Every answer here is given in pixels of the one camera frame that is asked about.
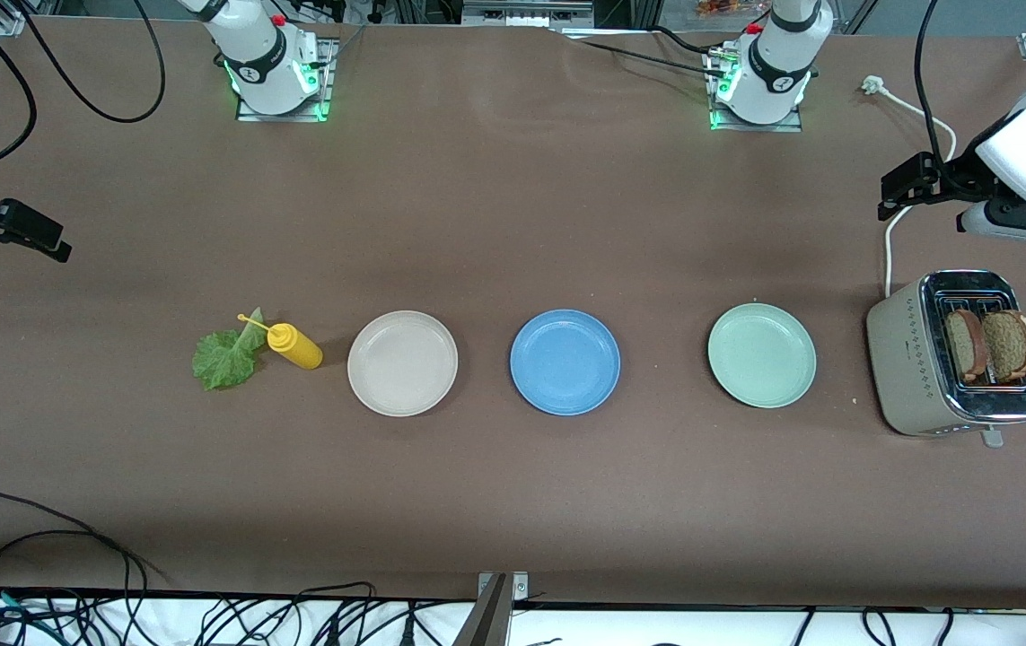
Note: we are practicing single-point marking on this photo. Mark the pale green plate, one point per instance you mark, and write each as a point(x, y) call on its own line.
point(761, 355)

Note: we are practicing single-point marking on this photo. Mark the brown bread slice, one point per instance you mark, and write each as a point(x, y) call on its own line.
point(963, 345)
point(1011, 345)

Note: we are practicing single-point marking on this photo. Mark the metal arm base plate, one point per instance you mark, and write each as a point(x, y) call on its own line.
point(279, 117)
point(755, 127)

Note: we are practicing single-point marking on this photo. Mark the off-white plate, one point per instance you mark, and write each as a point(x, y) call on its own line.
point(402, 363)

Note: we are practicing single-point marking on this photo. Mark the blue plate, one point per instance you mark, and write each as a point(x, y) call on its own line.
point(565, 362)

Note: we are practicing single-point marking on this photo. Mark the yellow squeeze bottle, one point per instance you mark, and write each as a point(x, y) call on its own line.
point(297, 348)

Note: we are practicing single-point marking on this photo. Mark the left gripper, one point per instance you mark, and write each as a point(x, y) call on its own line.
point(958, 175)

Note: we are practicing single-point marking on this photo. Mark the orange packet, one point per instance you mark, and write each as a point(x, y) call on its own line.
point(723, 7)

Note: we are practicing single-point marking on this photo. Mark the small metal table bracket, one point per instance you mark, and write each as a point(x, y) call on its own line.
point(520, 585)

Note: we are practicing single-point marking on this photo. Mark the green lettuce leaf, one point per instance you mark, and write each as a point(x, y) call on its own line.
point(225, 359)

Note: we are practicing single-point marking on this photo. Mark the grey equipment box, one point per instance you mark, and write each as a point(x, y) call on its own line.
point(526, 13)

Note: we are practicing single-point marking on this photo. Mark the beige chrome-topped toaster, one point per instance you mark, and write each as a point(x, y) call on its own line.
point(912, 368)

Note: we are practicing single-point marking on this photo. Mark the dark metal bar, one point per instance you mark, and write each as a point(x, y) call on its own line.
point(486, 624)

